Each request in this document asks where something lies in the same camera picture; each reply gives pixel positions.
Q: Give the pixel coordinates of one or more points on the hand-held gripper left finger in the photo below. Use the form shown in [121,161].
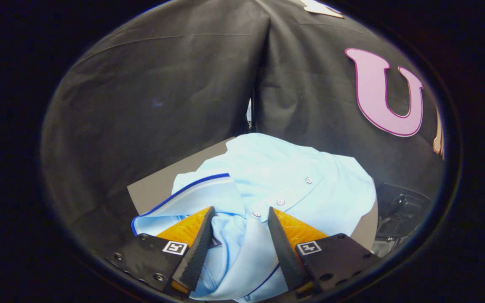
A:
[196,252]

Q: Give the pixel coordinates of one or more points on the light blue shirt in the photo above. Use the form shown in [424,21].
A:
[293,189]

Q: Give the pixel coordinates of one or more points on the beige and dark cabinet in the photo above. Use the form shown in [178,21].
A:
[158,187]

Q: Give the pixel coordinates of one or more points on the dark washing machine lid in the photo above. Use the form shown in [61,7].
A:
[409,208]

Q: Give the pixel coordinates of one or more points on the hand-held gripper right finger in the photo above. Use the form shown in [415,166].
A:
[284,252]

